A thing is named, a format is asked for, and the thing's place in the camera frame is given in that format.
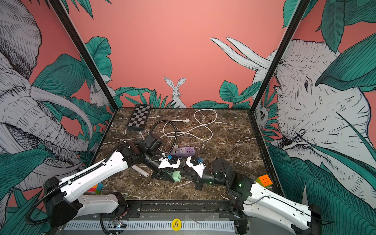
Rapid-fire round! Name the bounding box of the green cube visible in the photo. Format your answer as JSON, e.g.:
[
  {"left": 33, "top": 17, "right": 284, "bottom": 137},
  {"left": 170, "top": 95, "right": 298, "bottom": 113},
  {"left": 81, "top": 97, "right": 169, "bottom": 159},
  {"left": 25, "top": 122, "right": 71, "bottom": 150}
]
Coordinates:
[{"left": 172, "top": 171, "right": 182, "bottom": 182}]

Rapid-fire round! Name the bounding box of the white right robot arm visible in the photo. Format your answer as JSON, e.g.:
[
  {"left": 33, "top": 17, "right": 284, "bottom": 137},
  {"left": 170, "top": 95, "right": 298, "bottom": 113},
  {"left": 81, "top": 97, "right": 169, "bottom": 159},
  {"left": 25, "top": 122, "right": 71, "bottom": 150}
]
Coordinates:
[{"left": 183, "top": 156, "right": 322, "bottom": 235}]

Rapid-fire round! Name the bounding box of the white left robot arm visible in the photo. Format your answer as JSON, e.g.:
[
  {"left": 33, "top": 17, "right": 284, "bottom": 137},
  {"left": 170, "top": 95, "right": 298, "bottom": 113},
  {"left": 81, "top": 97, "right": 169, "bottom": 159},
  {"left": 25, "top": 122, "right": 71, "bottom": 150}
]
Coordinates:
[{"left": 25, "top": 131, "right": 180, "bottom": 227}]

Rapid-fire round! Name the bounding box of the purple power strip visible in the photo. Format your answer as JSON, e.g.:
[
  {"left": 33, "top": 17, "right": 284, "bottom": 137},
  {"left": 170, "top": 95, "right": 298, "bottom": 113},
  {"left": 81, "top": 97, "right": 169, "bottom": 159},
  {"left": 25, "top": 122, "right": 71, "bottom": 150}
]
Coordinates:
[{"left": 170, "top": 147, "right": 195, "bottom": 157}]

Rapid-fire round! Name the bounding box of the colourful Rubik's cube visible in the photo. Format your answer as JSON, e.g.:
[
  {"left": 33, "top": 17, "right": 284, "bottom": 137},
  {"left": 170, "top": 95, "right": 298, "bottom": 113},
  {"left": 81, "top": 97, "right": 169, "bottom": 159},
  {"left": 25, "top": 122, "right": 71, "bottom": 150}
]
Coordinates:
[{"left": 256, "top": 174, "right": 273, "bottom": 188}]

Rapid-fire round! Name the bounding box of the black white chessboard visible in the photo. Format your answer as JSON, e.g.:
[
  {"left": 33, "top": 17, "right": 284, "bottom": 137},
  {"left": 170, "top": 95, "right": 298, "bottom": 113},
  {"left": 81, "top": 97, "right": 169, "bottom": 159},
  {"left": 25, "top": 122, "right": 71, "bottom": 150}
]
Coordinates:
[{"left": 127, "top": 104, "right": 151, "bottom": 132}]

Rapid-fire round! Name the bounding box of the yellow round sticker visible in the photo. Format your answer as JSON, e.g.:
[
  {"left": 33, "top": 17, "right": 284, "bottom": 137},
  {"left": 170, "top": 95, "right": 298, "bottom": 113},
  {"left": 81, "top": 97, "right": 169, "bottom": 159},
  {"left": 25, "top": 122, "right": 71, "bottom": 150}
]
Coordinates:
[{"left": 171, "top": 218, "right": 182, "bottom": 231}]

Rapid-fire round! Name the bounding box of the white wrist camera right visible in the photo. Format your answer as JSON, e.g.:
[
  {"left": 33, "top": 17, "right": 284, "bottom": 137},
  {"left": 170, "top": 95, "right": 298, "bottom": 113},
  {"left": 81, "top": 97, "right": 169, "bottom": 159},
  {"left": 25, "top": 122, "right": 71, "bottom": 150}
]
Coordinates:
[{"left": 186, "top": 156, "right": 205, "bottom": 178}]

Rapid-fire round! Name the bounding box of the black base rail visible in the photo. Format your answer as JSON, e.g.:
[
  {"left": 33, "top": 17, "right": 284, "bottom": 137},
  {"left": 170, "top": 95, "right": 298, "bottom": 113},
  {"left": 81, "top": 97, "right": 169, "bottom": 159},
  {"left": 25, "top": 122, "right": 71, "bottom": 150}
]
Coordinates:
[{"left": 120, "top": 200, "right": 251, "bottom": 222}]

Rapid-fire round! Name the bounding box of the white slotted cable duct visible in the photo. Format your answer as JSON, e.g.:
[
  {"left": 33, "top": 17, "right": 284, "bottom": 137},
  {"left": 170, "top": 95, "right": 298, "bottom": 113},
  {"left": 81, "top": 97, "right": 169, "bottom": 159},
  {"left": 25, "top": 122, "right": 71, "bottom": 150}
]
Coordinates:
[{"left": 64, "top": 220, "right": 235, "bottom": 232}]

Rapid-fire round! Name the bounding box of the white power strip cable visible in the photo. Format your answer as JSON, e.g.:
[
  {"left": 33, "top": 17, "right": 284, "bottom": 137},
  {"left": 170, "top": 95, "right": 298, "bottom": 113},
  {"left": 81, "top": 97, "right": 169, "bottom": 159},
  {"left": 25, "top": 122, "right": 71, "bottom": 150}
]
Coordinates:
[{"left": 160, "top": 108, "right": 218, "bottom": 142}]

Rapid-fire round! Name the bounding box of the black enclosure corner post right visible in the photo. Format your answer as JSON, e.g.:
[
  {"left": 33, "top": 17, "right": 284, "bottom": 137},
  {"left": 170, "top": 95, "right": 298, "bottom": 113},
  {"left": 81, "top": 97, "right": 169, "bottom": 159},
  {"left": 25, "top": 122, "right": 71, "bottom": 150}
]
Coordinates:
[{"left": 250, "top": 0, "right": 310, "bottom": 113}]

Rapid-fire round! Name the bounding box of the black enclosure corner post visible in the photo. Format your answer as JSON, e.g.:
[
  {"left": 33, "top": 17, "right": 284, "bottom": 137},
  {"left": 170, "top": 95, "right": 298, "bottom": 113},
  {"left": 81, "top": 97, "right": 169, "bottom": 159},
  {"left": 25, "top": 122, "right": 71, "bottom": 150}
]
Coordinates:
[
  {"left": 250, "top": 0, "right": 310, "bottom": 113},
  {"left": 49, "top": 0, "right": 118, "bottom": 113}
]

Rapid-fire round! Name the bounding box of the black enclosure corner post left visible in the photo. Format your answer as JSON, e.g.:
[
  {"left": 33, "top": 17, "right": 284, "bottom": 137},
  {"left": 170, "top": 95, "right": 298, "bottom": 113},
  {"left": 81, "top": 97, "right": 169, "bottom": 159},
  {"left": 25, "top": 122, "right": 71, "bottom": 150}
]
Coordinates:
[{"left": 49, "top": 0, "right": 118, "bottom": 113}]

